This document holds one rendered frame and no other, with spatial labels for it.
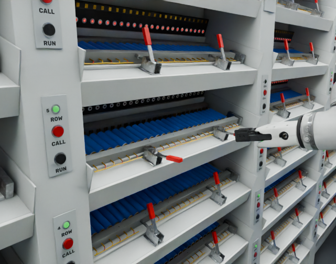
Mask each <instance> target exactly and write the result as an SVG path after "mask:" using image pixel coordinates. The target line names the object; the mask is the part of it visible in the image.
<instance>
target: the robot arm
mask: <svg viewBox="0 0 336 264"><path fill-rule="evenodd" d="M234 134H235V141H236V142H247V141H262V142H260V143H258V144H257V147H258V148H272V147H288V146H296V145H300V146H301V148H306V149H307V150H336V82H335V83H334V85H333V87H332V90H331V96H330V108H329V110H327V111H325V112H314V113H305V114H304V115H301V116H300V117H299V118H298V120H297V121H288V122H277V123H271V124H267V125H264V126H261V127H259V128H240V129H237V130H235V131H234Z"/></svg>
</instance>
